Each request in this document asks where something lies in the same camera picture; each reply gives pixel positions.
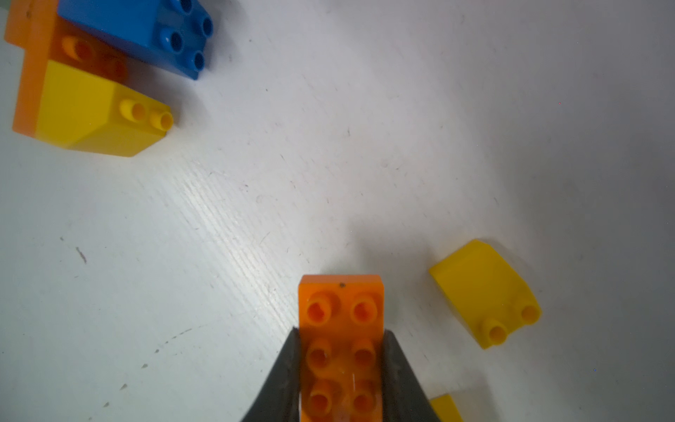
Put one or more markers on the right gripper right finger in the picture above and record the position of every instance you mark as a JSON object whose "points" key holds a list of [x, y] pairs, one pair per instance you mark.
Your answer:
{"points": [[403, 397]]}

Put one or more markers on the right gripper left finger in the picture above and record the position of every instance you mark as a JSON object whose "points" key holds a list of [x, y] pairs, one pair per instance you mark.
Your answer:
{"points": [[279, 397]]}

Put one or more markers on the yellow sloped lego brick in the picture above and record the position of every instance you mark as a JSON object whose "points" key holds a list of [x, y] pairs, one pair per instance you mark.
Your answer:
{"points": [[84, 112]]}

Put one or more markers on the blue square lego brick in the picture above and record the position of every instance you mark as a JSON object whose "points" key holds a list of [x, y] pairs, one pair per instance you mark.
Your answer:
{"points": [[169, 34]]}

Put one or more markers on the orange long lego brick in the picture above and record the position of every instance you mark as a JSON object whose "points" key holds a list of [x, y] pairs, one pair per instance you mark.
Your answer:
{"points": [[36, 27]]}

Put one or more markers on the yellow lego brick centre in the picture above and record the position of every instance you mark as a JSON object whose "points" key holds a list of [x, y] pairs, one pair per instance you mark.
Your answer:
{"points": [[445, 409]]}

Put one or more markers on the yellow lego brick hidden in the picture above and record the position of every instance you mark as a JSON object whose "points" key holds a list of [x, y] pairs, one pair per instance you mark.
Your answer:
{"points": [[490, 297]]}

